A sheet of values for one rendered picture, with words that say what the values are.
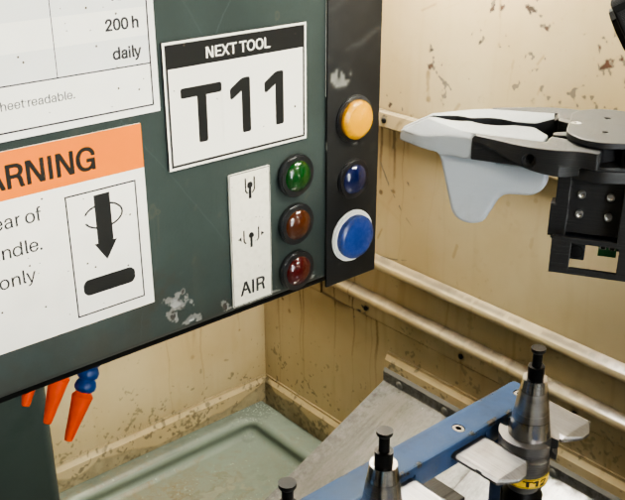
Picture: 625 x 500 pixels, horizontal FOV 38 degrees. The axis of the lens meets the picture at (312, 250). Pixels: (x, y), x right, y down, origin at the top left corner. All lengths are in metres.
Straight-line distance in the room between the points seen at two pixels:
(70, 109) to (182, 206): 0.09
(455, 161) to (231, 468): 1.52
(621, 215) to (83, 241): 0.29
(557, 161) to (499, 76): 0.90
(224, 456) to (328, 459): 0.39
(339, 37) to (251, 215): 0.12
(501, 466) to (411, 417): 0.75
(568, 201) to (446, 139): 0.08
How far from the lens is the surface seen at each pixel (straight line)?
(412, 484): 0.94
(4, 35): 0.45
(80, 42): 0.47
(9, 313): 0.49
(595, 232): 0.55
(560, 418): 1.06
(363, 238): 0.61
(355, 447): 1.71
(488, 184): 0.55
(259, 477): 1.98
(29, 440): 1.40
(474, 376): 1.63
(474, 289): 1.55
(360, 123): 0.58
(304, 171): 0.56
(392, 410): 1.74
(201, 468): 2.02
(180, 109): 0.50
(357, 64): 0.58
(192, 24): 0.50
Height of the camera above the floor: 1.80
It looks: 24 degrees down
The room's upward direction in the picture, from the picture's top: straight up
